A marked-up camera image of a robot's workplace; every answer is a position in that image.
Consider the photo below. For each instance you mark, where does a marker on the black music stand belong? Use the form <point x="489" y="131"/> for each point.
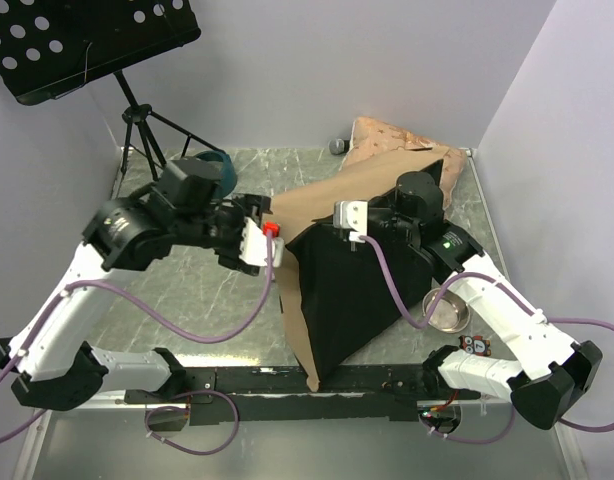
<point x="49" y="49"/>

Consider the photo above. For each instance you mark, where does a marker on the black grey microphone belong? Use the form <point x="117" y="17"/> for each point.
<point x="338" y="146"/>

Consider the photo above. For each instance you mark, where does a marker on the teal double pet bowl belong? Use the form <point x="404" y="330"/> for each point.
<point x="222" y="163"/>

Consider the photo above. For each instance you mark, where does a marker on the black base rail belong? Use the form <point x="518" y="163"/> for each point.
<point x="280" y="393"/>

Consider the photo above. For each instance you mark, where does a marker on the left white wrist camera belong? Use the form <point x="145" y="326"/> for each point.
<point x="254" y="244"/>

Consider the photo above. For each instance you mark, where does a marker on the orange patterned pillow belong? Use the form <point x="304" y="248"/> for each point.
<point x="370" y="137"/>

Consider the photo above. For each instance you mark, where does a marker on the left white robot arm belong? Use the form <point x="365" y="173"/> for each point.
<point x="55" y="367"/>

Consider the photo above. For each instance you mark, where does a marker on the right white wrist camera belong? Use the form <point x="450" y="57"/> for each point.
<point x="350" y="218"/>

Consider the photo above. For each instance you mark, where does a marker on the red owl toy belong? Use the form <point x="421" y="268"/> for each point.
<point x="475" y="345"/>

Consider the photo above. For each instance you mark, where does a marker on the tan black pet tent fabric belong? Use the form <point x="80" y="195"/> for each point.
<point x="334" y="298"/>

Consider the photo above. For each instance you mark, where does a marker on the steel pet bowl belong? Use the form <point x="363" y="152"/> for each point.
<point x="451" y="315"/>

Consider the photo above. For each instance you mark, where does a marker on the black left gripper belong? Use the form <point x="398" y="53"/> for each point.
<point x="251" y="207"/>

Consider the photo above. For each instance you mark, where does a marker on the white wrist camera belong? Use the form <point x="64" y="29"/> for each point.
<point x="254" y="244"/>
<point x="350" y="218"/>

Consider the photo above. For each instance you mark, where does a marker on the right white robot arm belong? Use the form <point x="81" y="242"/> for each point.
<point x="549" y="371"/>

